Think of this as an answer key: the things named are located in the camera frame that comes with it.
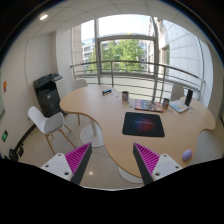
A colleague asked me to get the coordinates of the orange wall sticker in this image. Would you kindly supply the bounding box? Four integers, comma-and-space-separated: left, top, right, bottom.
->
3, 81, 7, 92

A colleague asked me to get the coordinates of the white chair near left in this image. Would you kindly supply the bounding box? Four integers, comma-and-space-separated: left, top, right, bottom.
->
28, 106, 74, 153

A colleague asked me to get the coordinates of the black office printer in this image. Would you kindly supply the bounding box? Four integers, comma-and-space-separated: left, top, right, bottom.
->
33, 74, 61, 117

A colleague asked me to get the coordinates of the small blue black box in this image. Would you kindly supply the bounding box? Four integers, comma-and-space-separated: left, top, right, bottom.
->
102, 89, 112, 96

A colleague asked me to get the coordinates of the white chair far right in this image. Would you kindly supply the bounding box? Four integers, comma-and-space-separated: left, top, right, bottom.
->
171, 84, 184, 101

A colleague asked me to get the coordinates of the green exit sign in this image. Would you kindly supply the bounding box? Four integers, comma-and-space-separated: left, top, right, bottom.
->
2, 130, 8, 142

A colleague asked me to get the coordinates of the white chair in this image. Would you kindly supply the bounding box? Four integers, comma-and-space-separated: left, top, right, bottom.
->
28, 106, 74, 153
72, 79, 88, 90
171, 84, 184, 101

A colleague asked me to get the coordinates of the black upright speaker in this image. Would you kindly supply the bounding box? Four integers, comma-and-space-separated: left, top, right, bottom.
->
185, 89, 193, 106

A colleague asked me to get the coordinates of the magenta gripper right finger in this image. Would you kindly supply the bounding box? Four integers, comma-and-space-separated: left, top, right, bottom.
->
133, 143, 182, 185

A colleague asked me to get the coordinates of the white chair far left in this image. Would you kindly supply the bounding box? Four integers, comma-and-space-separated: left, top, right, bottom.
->
72, 79, 88, 90

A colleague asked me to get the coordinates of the open notebook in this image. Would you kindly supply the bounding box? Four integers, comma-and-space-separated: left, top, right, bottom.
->
169, 100, 189, 113

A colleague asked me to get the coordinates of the wooden curved table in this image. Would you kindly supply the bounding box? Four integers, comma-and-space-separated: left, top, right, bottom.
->
60, 85, 215, 177

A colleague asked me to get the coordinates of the round ceiling light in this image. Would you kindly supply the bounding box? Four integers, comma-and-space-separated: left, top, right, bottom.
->
40, 14, 48, 21

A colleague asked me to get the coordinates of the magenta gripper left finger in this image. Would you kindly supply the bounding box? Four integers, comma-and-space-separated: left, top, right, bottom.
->
42, 143, 92, 185

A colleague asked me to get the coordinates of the dark cup right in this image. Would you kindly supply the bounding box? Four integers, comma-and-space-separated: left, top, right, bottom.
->
162, 98, 170, 108

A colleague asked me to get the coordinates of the black mouse pad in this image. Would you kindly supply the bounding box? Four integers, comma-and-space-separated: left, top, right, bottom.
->
122, 112, 165, 137

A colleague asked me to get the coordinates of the metal balcony railing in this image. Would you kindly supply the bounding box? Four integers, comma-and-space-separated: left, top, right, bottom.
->
71, 60, 204, 102

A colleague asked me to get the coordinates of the dark mug centre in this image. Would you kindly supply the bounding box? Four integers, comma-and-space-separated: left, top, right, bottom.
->
122, 91, 129, 101

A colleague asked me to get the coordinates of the colourful magazine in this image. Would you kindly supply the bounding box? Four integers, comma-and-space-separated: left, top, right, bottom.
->
135, 99, 163, 112

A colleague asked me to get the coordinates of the purple computer mouse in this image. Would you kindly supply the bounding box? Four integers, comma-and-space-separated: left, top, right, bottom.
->
182, 149, 193, 161

